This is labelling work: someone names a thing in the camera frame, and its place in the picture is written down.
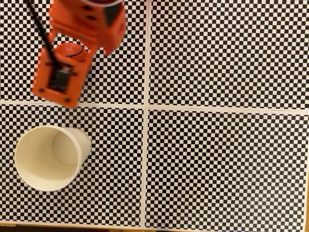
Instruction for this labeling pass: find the small orange basketball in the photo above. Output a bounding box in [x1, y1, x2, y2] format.
[53, 43, 89, 62]

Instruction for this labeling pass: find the white paper cup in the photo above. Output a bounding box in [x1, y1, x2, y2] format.
[14, 125, 92, 192]

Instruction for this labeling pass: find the black camera cable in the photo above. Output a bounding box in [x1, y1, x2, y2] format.
[25, 0, 58, 71]

